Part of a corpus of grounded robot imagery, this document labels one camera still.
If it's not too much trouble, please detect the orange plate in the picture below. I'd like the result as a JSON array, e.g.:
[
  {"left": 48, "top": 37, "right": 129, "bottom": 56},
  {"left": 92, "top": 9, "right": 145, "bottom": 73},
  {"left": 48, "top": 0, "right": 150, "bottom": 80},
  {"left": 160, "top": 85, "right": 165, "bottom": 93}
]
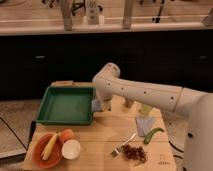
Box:
[{"left": 32, "top": 134, "right": 63, "bottom": 169}]

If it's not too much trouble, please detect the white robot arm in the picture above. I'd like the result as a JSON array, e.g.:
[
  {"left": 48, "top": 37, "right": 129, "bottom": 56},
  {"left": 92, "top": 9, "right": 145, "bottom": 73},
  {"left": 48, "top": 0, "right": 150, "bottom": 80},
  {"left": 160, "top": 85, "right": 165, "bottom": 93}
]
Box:
[{"left": 92, "top": 63, "right": 213, "bottom": 171}]

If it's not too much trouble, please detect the orange fruit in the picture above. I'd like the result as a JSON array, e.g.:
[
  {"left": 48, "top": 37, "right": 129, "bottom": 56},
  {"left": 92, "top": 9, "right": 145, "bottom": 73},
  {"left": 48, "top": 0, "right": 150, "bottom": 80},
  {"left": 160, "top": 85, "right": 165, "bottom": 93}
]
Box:
[{"left": 60, "top": 129, "right": 74, "bottom": 142}]

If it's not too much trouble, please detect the brown dried food pile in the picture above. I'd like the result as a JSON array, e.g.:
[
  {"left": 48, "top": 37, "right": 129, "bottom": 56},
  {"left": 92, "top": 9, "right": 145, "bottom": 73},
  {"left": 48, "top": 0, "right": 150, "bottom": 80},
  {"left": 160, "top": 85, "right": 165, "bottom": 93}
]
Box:
[{"left": 122, "top": 144, "right": 148, "bottom": 163}]

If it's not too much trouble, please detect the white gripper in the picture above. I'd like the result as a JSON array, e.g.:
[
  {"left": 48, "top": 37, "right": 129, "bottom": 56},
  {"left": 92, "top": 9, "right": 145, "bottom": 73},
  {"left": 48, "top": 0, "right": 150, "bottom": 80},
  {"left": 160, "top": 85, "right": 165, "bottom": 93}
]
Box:
[{"left": 96, "top": 90, "right": 113, "bottom": 112}]

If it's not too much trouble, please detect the metal cup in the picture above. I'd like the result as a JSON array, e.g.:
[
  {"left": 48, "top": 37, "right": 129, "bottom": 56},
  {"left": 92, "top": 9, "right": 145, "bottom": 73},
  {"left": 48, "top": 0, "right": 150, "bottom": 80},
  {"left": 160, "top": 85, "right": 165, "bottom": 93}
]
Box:
[{"left": 124, "top": 99, "right": 134, "bottom": 108}]

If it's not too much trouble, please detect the green plastic cup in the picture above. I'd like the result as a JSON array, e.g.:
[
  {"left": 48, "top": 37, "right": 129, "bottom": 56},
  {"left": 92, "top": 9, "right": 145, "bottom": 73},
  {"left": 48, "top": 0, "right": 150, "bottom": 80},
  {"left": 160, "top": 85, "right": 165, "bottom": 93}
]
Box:
[{"left": 140, "top": 104, "right": 153, "bottom": 116}]

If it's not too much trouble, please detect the white bowl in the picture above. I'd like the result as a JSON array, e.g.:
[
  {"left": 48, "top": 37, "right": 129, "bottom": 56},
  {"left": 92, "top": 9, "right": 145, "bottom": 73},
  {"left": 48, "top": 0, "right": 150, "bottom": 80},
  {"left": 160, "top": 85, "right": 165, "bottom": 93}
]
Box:
[{"left": 62, "top": 139, "right": 81, "bottom": 160}]

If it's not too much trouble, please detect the blue sponge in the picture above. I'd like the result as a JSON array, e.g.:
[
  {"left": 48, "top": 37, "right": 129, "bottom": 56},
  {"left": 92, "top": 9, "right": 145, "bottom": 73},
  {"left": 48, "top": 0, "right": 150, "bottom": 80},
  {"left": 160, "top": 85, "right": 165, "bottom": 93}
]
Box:
[{"left": 92, "top": 99, "right": 103, "bottom": 112}]

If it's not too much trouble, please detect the green chili pepper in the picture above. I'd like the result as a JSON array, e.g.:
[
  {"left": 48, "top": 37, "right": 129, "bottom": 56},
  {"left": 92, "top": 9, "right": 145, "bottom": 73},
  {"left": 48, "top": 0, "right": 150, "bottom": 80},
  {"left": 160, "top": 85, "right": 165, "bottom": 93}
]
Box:
[{"left": 143, "top": 127, "right": 165, "bottom": 145}]

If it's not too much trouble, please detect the green plastic tray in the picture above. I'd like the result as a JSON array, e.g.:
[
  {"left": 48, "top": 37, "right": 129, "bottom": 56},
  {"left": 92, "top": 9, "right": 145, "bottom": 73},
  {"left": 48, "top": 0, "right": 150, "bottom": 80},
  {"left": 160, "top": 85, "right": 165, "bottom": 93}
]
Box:
[{"left": 36, "top": 86, "right": 95, "bottom": 125}]

